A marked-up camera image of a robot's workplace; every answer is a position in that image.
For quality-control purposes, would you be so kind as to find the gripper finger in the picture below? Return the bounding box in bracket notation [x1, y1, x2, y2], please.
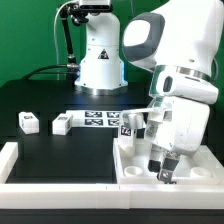
[157, 152, 180, 182]
[148, 146, 164, 173]

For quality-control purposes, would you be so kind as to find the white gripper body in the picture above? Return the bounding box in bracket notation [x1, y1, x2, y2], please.
[150, 96, 210, 156]

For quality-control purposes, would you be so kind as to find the white square table top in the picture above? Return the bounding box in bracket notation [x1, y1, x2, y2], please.
[113, 139, 224, 185]

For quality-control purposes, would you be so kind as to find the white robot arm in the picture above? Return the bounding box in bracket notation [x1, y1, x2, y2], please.
[64, 0, 224, 183]

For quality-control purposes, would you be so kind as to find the fiducial marker sheet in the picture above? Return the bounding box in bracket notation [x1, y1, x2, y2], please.
[66, 110, 120, 128]

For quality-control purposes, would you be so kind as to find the white U-shaped obstacle fence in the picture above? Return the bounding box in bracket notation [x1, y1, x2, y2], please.
[0, 142, 224, 209]

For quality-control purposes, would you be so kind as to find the black cable on table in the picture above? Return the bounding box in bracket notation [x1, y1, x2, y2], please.
[21, 63, 81, 81]

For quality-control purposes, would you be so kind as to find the grey hose at robot base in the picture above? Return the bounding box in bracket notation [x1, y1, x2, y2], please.
[53, 0, 76, 66]

